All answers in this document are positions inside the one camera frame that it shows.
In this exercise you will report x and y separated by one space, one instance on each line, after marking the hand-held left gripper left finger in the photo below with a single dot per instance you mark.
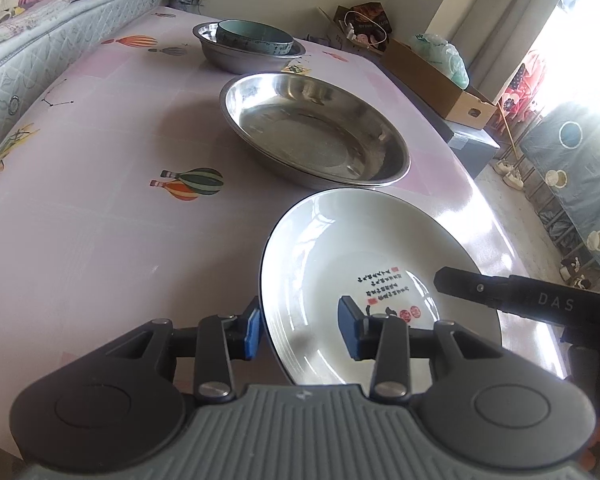
252 332

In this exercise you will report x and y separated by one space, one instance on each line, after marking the pink printed tablecloth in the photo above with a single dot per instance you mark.
105 240

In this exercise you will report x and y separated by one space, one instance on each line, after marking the red garment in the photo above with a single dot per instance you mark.
522 85

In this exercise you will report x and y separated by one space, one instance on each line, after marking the dark grey cabinet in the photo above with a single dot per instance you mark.
472 150

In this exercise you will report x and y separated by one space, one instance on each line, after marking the teal ceramic bowl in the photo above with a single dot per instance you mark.
245 40

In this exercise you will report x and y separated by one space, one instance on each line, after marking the pale green plastic bag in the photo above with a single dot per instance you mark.
445 57

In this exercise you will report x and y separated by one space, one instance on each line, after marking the small steel bowl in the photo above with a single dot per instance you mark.
230 58

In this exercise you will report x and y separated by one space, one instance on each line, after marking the large steel plate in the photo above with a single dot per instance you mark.
305 130

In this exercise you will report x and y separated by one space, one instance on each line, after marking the brown gift bag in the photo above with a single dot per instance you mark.
367 22

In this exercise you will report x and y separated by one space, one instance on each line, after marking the blue printed cloth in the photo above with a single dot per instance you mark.
570 160

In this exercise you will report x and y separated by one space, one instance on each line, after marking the white quilted mattress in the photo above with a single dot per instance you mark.
55 35

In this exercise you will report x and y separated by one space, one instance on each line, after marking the long cardboard box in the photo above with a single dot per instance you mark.
450 95

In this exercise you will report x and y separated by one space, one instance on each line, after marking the white shoes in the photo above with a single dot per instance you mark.
510 176

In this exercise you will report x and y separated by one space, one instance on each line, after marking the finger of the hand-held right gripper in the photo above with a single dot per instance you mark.
470 287

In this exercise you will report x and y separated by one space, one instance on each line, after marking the cream curtain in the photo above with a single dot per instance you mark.
505 10

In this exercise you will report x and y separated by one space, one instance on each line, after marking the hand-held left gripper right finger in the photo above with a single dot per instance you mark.
347 330

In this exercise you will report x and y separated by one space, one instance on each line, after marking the white printed plate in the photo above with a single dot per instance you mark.
330 250

